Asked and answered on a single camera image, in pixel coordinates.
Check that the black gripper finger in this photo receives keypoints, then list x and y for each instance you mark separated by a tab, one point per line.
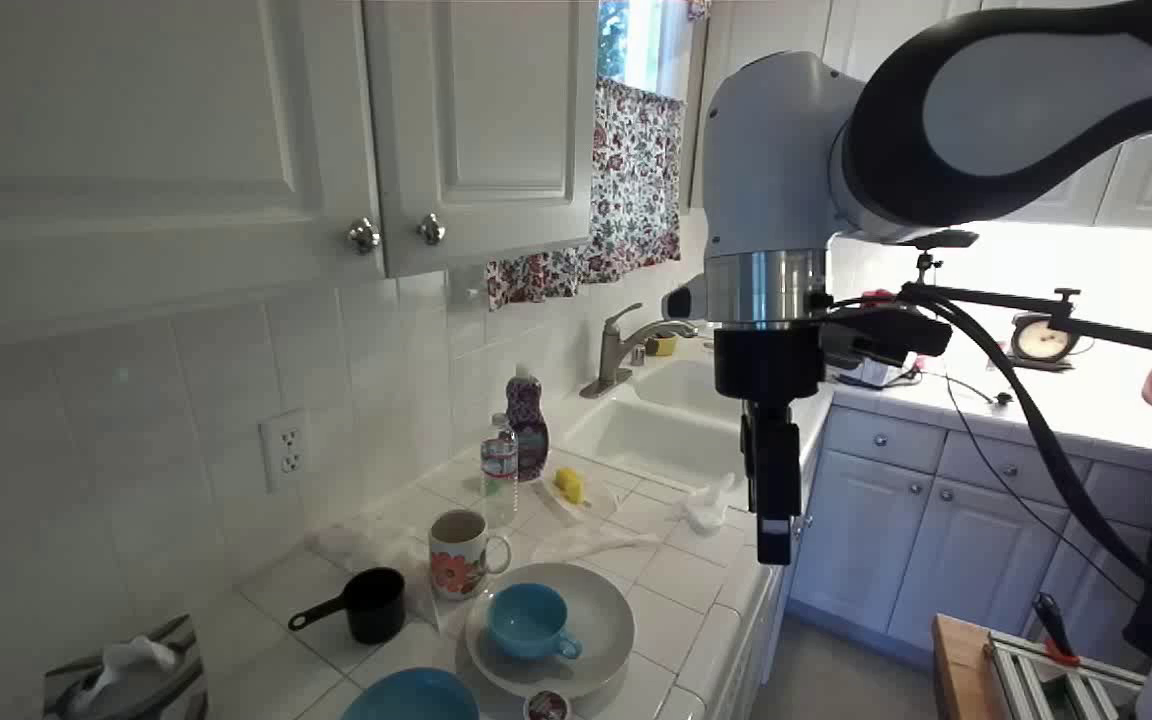
750	461
783	492

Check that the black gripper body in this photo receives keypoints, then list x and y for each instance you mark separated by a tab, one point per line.
769	360

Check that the purple floral dish soap bottle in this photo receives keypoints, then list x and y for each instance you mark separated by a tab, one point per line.
529	426

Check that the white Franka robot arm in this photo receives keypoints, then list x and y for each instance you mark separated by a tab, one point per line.
776	146

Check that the white sink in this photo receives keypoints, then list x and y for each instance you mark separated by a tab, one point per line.
658	433

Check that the crumpled white plastic bag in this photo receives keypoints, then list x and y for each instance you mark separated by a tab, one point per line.
712	507

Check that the small yellow object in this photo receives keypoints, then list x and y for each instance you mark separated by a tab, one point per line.
660	344

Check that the papers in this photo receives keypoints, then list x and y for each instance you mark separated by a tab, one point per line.
883	372

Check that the clear plastic sponge bag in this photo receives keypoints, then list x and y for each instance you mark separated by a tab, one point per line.
608	507

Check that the white lower cabinets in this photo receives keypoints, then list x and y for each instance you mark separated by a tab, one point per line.
921	532

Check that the brushed metal faucet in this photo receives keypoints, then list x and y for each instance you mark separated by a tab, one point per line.
616	344

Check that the yellow sponge piece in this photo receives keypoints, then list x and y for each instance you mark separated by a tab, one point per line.
569	487

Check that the white round plate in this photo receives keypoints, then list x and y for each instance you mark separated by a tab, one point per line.
601	625

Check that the floral curtain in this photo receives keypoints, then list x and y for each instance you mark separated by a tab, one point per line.
629	172

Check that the clear plastic water bottle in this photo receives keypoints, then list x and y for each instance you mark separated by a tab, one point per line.
497	464

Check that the blue ceramic cup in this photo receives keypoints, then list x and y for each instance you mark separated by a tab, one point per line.
529	625

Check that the round black-rimmed object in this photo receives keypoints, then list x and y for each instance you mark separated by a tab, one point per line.
1040	341

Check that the floral ceramic mug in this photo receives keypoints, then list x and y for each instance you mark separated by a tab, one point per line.
457	562

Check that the small dark jar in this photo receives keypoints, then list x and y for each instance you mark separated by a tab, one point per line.
551	706

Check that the metal rails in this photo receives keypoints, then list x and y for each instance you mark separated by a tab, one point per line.
1040	683

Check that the window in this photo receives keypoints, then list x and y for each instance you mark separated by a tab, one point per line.
650	41

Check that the silver cabinet knob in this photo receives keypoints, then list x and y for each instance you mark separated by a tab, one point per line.
431	231
365	236

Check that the narrow white cabinet door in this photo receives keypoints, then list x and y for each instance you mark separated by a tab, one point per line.
480	121

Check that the black measuring cup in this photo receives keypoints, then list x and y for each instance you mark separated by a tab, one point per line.
377	604

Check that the blue bowl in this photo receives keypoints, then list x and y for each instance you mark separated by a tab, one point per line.
415	699

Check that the wide white cabinet door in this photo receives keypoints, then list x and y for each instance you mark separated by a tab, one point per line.
137	146

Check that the black camera on tripod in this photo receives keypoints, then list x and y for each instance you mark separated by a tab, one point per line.
936	243

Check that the white wall outlet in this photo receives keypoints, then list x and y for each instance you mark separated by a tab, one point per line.
284	448

